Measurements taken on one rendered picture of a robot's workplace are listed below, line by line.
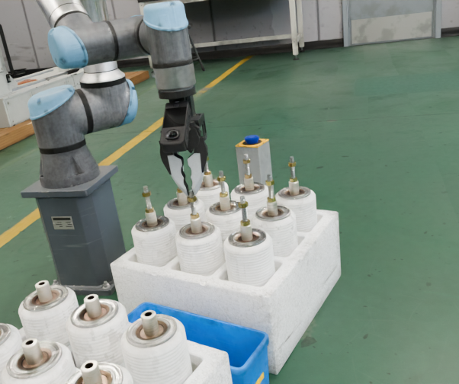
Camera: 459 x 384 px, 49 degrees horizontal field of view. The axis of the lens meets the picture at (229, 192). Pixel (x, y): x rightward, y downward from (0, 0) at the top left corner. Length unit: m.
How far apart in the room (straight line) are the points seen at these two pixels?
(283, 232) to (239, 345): 0.24
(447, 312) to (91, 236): 0.86
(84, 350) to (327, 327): 0.55
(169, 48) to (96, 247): 0.62
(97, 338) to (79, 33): 0.53
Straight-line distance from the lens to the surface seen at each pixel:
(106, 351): 0.84
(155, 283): 1.09
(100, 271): 1.39
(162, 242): 1.09
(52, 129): 1.30
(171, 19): 0.94
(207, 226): 1.06
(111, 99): 1.33
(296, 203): 1.15
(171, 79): 0.94
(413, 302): 1.25
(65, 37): 0.98
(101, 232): 1.36
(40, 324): 0.92
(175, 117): 0.94
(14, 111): 3.55
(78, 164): 1.32
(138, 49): 1.02
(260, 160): 1.37
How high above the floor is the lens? 0.70
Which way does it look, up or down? 21 degrees down
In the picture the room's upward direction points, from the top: 7 degrees counter-clockwise
